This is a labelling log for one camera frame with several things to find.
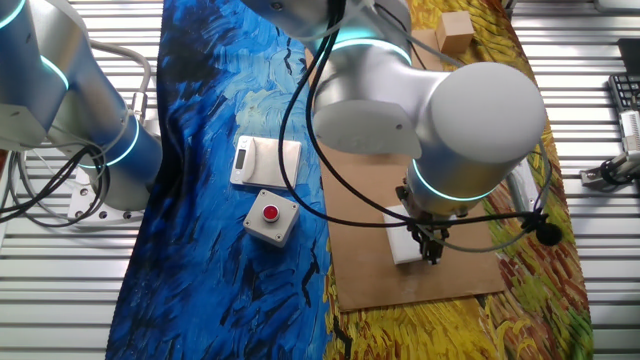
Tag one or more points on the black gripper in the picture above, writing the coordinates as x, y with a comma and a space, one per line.
429, 232

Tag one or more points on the white sponge block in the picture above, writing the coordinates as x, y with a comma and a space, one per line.
400, 245

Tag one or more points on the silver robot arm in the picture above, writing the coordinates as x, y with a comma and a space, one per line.
480, 115

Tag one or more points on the brown cardboard sheet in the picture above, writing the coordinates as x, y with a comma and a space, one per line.
360, 270

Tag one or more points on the grey box red button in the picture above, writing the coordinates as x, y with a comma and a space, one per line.
280, 227

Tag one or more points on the silver kitchen scale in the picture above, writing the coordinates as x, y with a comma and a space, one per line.
260, 162

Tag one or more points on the blue yellow painted tablecloth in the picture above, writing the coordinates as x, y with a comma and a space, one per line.
210, 280

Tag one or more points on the wooden cube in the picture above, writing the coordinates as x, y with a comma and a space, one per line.
455, 32

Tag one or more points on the black keyboard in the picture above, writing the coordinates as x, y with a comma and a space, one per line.
627, 92

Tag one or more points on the black monitor corner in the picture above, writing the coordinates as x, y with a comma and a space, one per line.
631, 55

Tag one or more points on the silver robot mounting plate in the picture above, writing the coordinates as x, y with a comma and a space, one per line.
80, 200

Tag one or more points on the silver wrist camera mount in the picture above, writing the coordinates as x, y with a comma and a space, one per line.
520, 190

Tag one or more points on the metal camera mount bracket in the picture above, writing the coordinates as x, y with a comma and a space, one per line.
595, 177

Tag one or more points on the small silver depth camera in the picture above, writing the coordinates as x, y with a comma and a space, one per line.
631, 130

